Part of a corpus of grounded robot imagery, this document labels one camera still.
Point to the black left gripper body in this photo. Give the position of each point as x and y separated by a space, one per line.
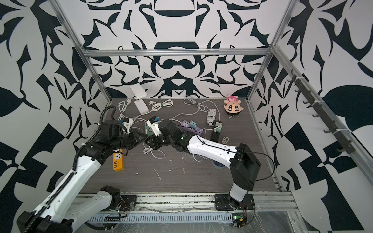
128 141

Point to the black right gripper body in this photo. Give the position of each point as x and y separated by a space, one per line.
161 139

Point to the teal charger adapter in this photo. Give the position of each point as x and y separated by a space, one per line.
192 124

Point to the blue cordless grinder front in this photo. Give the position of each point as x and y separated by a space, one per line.
218 165

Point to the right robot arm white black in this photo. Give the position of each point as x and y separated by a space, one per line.
241 161

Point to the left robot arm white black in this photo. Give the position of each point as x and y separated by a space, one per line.
54 214

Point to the purple power strip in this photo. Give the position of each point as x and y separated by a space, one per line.
197 130

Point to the yellow power strip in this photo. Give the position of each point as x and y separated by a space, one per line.
118 160

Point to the white folding desk lamp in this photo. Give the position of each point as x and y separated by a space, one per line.
139 94

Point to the pink cartoon face toy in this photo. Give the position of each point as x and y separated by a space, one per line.
232 105

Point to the grey wall hook rail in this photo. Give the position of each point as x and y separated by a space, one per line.
324 113

